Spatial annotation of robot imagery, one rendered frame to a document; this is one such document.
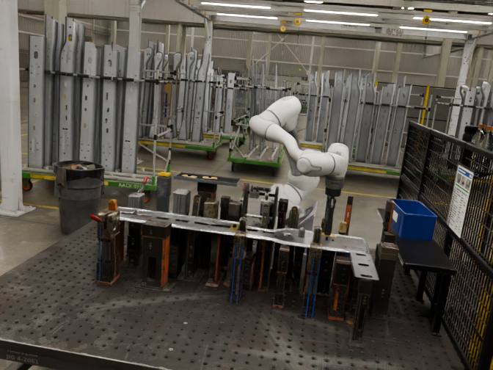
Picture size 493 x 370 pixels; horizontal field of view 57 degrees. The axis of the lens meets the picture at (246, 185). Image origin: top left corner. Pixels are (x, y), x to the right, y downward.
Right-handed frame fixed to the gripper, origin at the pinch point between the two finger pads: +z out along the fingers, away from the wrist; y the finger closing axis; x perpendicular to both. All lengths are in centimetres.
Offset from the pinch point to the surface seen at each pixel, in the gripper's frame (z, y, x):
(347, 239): 6.6, -4.5, 10.5
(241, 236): 2.7, 21.9, -39.5
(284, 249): 7.5, 19.3, -19.6
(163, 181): -5, -30, -95
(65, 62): -67, -371, -351
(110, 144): 37, -370, -285
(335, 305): 29.2, 22.9, 6.5
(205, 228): 6, 8, -60
